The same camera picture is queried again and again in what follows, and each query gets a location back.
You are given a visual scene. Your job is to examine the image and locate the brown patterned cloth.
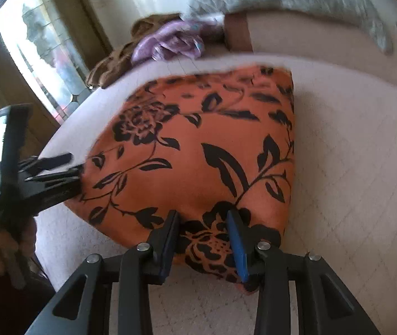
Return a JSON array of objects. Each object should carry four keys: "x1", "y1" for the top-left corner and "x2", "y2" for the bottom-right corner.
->
[{"x1": 85, "y1": 13, "x2": 182, "y2": 90}]

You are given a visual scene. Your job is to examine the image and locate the person's dark pants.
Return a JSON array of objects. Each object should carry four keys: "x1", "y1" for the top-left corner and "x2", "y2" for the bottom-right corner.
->
[{"x1": 0, "y1": 261, "x2": 57, "y2": 335}]

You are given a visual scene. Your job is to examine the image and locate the wooden door with glass pane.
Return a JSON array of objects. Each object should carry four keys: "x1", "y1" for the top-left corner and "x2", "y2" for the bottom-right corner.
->
[{"x1": 0, "y1": 0, "x2": 113, "y2": 154}]

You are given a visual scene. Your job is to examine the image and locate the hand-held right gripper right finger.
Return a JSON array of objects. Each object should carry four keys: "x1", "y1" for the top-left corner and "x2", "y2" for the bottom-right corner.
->
[{"x1": 226, "y1": 209, "x2": 382, "y2": 335}]

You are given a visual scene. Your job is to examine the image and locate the pink quilted bed sheet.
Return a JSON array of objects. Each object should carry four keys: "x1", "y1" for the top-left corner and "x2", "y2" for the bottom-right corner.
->
[{"x1": 33, "y1": 52, "x2": 397, "y2": 335}]

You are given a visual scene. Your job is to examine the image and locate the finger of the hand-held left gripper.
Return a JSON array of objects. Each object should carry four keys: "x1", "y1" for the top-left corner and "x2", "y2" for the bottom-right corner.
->
[
  {"x1": 19, "y1": 152, "x2": 74, "y2": 176},
  {"x1": 24, "y1": 166, "x2": 85, "y2": 206}
]

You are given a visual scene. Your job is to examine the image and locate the purple shiny cloth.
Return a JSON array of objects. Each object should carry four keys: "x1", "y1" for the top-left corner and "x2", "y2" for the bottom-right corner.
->
[{"x1": 130, "y1": 17, "x2": 226, "y2": 66}]

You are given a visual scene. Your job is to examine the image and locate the orange black floral garment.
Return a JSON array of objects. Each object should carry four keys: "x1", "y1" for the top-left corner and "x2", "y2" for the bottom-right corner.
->
[{"x1": 64, "y1": 63, "x2": 297, "y2": 295}]

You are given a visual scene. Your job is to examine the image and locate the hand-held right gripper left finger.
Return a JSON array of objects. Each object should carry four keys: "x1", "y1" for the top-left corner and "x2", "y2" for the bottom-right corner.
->
[{"x1": 24, "y1": 210, "x2": 181, "y2": 335}]

